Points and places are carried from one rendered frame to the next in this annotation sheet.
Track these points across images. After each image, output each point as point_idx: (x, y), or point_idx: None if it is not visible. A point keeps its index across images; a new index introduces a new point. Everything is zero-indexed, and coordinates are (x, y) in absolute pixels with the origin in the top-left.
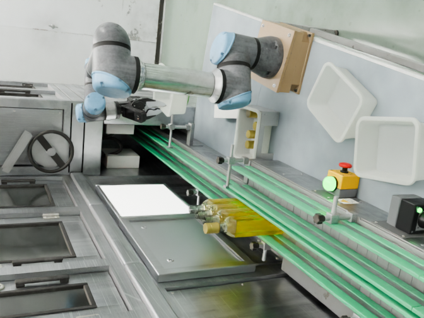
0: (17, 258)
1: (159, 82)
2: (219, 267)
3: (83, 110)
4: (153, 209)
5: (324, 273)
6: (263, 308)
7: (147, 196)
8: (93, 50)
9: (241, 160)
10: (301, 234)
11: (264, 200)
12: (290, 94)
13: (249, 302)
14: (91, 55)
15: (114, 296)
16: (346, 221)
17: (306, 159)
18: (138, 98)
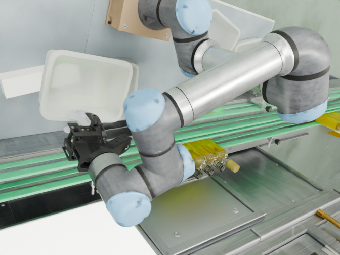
0: None
1: None
2: (228, 184)
3: (159, 193)
4: (118, 231)
5: (240, 136)
6: (246, 176)
7: (64, 243)
8: (326, 75)
9: None
10: (244, 125)
11: (187, 130)
12: (142, 38)
13: (245, 180)
14: (246, 87)
15: (293, 245)
16: (253, 103)
17: (167, 86)
18: (99, 124)
